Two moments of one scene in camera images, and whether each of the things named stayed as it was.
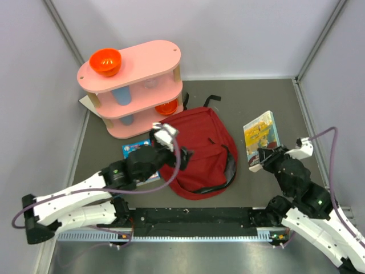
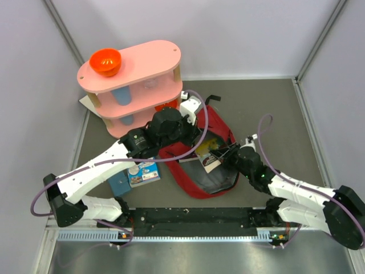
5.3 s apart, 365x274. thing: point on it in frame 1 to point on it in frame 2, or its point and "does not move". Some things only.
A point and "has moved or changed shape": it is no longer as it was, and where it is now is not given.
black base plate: [192, 222] does not move
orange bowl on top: [105, 61] does not move
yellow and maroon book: [260, 133] to [206, 153]
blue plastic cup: [122, 95] does not move
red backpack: [213, 164] has moved or changed shape
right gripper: [267, 155] to [224, 154]
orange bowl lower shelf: [167, 108] does not move
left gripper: [174, 160] to [193, 131]
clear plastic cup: [151, 84] does not move
